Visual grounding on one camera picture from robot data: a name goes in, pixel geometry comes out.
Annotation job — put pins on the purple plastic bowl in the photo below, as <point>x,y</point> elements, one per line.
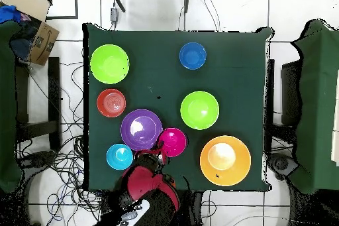
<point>140,129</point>

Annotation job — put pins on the black tripod leg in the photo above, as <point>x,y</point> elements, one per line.
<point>117,0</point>
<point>186,0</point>

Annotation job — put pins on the dark green tablecloth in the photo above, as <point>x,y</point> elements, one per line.
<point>238,77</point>

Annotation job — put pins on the black metal frame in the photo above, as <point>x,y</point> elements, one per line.
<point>76,3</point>

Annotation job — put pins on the brown cardboard box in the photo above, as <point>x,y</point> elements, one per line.
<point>43,43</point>

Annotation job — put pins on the black stool frame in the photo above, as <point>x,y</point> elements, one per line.
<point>291,93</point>
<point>54,90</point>

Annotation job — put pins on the green plastic bowl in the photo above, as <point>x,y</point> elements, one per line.
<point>200,110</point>
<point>109,64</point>

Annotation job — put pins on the black pedestal foot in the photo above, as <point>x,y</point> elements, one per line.
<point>282,163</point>
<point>39,158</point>

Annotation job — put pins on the large orange plastic bowl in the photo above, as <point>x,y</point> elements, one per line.
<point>225,161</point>

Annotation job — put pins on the green cloth covered table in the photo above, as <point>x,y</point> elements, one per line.
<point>6,104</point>
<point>317,104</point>

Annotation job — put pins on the blue cloth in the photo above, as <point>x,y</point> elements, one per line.
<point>9,14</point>

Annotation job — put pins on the blue plastic bowl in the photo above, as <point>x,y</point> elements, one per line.
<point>192,55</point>

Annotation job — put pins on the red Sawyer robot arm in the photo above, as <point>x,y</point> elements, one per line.
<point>148,189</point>

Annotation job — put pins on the pink plastic bowl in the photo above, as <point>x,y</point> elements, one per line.
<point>174,141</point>

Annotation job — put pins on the cyan plastic bowl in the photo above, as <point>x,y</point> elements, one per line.
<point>119,157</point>

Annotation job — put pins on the red-orange plastic bowl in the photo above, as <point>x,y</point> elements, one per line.
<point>111,103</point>

